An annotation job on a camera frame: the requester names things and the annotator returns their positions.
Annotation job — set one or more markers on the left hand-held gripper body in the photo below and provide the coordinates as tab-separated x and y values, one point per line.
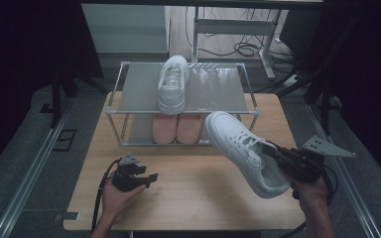
125	177

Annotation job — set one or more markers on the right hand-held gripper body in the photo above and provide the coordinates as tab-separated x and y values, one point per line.
304	165

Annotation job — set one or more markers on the white sneaker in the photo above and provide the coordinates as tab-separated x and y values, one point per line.
172	95
234	145

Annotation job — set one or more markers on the pink slipper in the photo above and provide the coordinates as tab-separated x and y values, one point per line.
189	129
164	129

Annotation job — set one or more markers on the metal frame shoe rack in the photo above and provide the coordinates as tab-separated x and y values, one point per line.
218	89

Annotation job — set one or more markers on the person's left hand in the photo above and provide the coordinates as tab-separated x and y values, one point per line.
117	201

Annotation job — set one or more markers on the person's right hand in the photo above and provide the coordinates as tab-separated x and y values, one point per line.
311	195

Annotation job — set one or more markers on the black metal stand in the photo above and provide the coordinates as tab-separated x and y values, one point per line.
57	99
325	109

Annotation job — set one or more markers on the white power strip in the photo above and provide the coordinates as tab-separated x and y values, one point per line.
291	81

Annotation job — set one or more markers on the black computer case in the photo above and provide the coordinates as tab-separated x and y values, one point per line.
297	33

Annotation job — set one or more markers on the aluminium floor rail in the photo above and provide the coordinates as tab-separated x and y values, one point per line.
350	185
29	175

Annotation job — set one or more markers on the white desk frame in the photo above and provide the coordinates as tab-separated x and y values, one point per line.
231	26

